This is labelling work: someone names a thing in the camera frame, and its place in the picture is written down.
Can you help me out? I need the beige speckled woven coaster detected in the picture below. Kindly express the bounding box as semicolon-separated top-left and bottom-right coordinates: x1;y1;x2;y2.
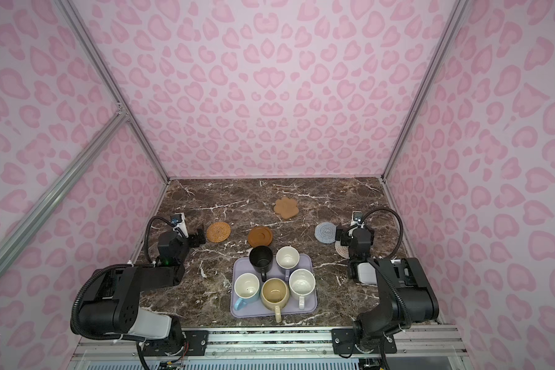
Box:
335;240;349;259

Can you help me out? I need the blue-grey woven round coaster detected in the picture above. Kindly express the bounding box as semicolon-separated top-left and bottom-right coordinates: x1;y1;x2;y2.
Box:
314;222;337;245

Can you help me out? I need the woven rattan round coaster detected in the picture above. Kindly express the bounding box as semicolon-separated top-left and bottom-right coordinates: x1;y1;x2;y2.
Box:
206;222;231;243

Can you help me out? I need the white mug lavender outside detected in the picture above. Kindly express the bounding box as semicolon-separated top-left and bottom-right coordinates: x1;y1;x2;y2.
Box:
275;246;300;282

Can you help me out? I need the cork paw-shaped coaster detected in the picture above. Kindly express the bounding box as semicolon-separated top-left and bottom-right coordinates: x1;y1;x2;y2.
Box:
274;197;299;220

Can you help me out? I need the brown wooden round coaster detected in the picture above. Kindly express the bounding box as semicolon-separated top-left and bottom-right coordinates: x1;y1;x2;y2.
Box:
248;226;273;248

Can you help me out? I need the black mug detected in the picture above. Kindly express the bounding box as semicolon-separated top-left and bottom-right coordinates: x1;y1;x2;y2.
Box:
249;246;274;282

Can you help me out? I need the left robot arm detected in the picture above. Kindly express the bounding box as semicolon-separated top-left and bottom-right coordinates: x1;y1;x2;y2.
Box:
70;228;206;347

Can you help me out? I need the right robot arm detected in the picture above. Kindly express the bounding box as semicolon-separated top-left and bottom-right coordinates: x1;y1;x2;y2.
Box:
335;225;439;353

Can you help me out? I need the lavender serving tray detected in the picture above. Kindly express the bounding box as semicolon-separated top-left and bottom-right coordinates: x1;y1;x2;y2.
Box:
230;257;319;319

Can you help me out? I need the yellow beige mug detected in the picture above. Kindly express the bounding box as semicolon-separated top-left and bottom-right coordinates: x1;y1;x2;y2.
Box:
261;277;290;323

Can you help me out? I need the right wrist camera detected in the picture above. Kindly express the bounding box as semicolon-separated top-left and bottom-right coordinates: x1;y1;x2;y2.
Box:
350;211;364;228

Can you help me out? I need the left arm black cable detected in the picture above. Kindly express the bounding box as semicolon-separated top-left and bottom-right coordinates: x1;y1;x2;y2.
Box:
143;215;177;265

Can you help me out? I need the white mug blue handle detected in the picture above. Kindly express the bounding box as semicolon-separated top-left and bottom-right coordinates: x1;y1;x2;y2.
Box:
234;273;261;311

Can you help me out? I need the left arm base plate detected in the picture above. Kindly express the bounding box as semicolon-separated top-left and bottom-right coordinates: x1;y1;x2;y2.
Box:
143;330;209;357

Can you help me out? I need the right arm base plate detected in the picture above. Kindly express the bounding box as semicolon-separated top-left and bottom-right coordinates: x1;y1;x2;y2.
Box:
330;328;397;357

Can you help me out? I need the aluminium front rail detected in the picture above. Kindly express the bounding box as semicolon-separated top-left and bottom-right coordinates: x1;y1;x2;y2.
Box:
68;325;473;370

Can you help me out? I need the aluminium frame diagonal beam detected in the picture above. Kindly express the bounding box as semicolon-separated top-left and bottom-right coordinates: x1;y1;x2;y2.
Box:
0;109;127;278

